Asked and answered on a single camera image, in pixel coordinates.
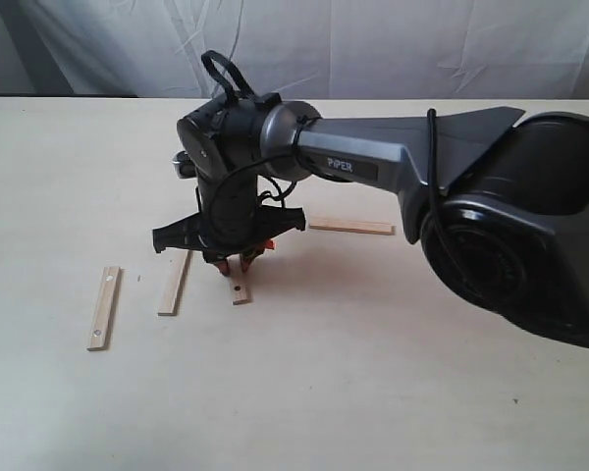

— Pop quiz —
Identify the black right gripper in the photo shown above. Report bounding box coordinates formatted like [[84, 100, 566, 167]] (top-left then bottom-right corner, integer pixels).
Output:
[[152, 173, 306, 276]]

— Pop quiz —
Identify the horizontal wooden stick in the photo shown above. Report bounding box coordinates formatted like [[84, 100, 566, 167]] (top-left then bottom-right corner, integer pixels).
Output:
[[308, 217, 396, 236]]

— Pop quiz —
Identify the grey fabric backdrop curtain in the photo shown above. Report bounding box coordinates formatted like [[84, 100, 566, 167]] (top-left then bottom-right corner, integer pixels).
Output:
[[0, 0, 589, 100]]

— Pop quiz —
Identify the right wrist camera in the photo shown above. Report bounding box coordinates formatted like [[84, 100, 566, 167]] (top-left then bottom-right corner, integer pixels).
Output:
[[173, 151, 196, 180]]

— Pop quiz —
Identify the plain wooden stick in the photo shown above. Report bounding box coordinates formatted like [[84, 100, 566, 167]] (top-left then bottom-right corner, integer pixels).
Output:
[[157, 250, 191, 317]]

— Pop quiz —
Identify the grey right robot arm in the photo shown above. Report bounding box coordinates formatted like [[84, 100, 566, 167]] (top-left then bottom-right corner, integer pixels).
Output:
[[152, 94, 589, 349]]

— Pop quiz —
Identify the wooden stick with two holes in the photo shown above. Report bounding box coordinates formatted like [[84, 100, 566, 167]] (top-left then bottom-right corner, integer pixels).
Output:
[[229, 277, 252, 306]]

